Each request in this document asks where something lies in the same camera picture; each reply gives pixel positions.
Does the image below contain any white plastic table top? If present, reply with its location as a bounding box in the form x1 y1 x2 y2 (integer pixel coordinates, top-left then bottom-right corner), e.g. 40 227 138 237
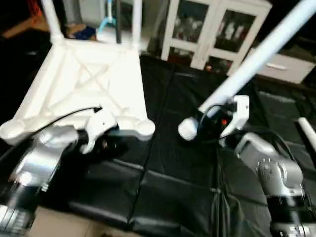
0 37 156 145

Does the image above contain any white plastic table leg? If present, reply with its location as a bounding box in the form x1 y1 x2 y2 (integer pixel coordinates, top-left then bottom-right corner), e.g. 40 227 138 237
130 0 144 47
178 0 316 142
296 118 316 154
40 0 65 44

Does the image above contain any black work mat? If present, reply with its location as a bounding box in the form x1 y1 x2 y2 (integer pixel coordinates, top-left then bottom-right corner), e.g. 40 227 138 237
0 35 316 237

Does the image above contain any white drawer unit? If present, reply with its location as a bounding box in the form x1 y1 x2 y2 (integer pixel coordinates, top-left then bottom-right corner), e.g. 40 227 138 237
247 47 316 84

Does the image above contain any white glass door cabinet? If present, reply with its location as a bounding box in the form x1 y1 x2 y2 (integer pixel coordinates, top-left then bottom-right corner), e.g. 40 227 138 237
160 0 273 72

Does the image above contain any brown cardboard box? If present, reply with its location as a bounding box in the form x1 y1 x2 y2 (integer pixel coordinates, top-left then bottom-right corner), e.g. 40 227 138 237
64 25 97 41

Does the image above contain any light blue plastic object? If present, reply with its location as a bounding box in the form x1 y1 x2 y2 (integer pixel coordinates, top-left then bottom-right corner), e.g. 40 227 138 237
98 0 117 34

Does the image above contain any grey vertical metal pole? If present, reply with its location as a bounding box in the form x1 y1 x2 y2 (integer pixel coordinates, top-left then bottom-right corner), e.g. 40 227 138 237
115 0 123 44

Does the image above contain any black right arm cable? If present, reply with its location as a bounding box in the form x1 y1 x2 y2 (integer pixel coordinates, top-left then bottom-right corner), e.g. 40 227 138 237
195 103 297 163

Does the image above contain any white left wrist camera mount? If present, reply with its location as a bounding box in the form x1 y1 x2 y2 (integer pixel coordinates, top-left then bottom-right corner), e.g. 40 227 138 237
79 109 120 155

